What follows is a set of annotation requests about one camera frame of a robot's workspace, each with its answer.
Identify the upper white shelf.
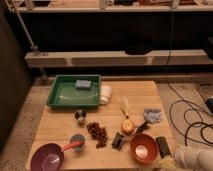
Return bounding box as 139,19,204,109
9,0,213,14

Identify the small metal cup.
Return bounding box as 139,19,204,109
75,110,87,125

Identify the black eraser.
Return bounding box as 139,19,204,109
156,137,171,158

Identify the bunch of brown grapes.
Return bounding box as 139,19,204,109
87,122,108,148

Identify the yellow orange fruit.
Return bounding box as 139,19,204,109
121,119,134,135

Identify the red bowl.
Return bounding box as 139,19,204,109
130,134,158,164

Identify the blue sponge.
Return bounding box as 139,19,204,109
75,80,92,90

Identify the purple bowl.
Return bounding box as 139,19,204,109
30,143,64,171

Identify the metal diagonal pole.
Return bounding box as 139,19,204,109
8,0,48,83

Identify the black marker tool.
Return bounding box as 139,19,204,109
135,121,148,134

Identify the small black block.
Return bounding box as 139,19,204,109
111,132,124,150

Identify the teal cup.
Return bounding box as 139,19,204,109
70,134,85,152

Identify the lower white shelf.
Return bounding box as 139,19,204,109
25,49,213,68

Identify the blue crumpled cloth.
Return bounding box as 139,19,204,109
144,108,162,124

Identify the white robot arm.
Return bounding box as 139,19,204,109
153,146,213,171

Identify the black floor cable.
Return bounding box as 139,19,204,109
165,6,213,148

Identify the white rolled cloth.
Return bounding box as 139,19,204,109
100,85,112,105

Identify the cream feather brush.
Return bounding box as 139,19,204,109
119,97,129,118

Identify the white shelf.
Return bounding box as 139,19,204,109
9,0,213,14
25,49,213,68

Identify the red spoon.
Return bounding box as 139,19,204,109
61,141,83,152

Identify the green plastic tray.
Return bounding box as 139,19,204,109
46,75,101,109

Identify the dark object on shelf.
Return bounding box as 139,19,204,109
124,38,153,55

